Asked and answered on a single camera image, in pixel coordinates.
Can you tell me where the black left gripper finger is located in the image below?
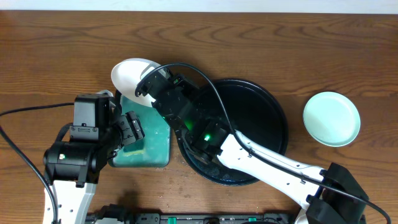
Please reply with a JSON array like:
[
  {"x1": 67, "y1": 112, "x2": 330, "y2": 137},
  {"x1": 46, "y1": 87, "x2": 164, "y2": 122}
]
[
  {"x1": 108, "y1": 95, "x2": 121, "y2": 124},
  {"x1": 119, "y1": 111, "x2": 145, "y2": 146}
]

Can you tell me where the green yellow sponge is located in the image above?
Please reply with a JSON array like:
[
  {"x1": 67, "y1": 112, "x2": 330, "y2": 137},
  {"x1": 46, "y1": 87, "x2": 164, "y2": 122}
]
[{"x1": 123, "y1": 139, "x2": 146, "y2": 156}]

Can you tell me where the white plate with green smear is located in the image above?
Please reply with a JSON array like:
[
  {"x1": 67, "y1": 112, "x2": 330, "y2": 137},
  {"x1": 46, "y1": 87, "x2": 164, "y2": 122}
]
[{"x1": 111, "y1": 58, "x2": 160, "y2": 108}]

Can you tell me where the pale green plate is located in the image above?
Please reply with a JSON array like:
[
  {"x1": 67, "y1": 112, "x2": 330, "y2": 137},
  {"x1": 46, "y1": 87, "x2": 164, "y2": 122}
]
[{"x1": 303, "y1": 91, "x2": 361, "y2": 147}]

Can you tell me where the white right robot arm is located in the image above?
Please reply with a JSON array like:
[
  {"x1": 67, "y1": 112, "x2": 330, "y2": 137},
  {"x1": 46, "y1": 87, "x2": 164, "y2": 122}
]
[{"x1": 141, "y1": 73, "x2": 368, "y2": 223}]

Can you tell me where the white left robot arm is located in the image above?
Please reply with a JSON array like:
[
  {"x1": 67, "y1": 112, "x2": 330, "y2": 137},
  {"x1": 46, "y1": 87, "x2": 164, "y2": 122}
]
[{"x1": 43, "y1": 90, "x2": 145, "y2": 223}]

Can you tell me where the black rectangular water tray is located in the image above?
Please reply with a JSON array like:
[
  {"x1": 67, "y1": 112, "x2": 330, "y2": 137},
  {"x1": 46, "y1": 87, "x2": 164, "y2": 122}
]
[{"x1": 109, "y1": 92, "x2": 171, "y2": 167}]

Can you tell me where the round black tray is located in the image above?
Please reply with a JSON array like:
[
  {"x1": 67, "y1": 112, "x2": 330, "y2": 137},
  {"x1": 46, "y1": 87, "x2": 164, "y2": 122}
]
[{"x1": 177, "y1": 79, "x2": 289, "y2": 186}]

